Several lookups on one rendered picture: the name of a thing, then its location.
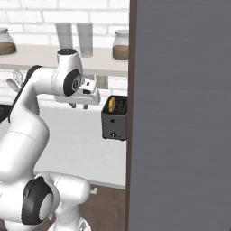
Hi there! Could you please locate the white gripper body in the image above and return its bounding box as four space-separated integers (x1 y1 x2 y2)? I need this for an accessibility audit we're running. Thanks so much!
54 91 101 106

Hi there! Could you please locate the yellow bread slice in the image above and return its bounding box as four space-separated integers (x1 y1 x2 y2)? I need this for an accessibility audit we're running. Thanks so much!
107 97 117 114

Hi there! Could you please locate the dark grey toaster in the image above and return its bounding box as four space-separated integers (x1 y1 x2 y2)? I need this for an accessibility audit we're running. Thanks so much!
100 95 129 142

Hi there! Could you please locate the glass jar with brown contents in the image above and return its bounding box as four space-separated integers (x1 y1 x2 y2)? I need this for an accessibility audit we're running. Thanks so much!
112 29 130 61
0 27 18 57

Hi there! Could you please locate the pale wooden spoon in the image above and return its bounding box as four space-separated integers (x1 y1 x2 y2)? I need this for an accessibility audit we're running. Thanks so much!
5 78 21 93

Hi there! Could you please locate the black hob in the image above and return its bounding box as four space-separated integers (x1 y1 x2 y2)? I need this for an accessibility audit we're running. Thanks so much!
0 104 14 124

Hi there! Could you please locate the tall grey fridge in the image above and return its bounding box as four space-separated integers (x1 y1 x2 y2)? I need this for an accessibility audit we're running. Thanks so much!
125 0 231 231

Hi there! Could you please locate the brown cupboard front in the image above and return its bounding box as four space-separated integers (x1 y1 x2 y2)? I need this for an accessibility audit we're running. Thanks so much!
48 183 127 231

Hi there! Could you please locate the grey shelf bracket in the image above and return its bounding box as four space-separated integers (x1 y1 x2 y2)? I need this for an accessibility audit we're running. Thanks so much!
95 74 109 90

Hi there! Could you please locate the beige wall shelf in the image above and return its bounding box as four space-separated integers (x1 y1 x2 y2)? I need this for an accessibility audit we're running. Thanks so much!
0 43 130 78

